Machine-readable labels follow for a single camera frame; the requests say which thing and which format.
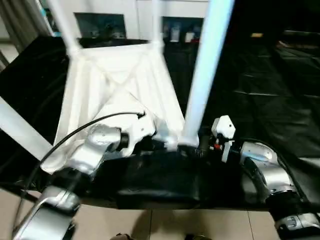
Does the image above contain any white plastic table leg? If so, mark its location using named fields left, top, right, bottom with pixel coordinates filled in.
left=149, top=0, right=165, bottom=49
left=177, top=0, right=237, bottom=149
left=45, top=0, right=83, bottom=56
left=0, top=96, right=54, bottom=162

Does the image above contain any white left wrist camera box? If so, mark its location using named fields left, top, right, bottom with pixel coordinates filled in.
left=127, top=114, right=158, bottom=154

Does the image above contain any black mat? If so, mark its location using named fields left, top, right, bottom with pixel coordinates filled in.
left=0, top=32, right=320, bottom=211

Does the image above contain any grey curtain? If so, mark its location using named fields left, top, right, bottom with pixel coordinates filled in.
left=0, top=0, right=46, bottom=53

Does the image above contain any small white bottle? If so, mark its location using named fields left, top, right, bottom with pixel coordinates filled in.
left=170, top=27, right=181, bottom=43

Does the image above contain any white cabinet with glass doors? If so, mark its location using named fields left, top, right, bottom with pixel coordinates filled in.
left=37, top=0, right=211, bottom=44

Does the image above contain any white plastic table top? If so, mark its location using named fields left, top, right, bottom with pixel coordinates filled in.
left=39, top=40, right=188, bottom=176

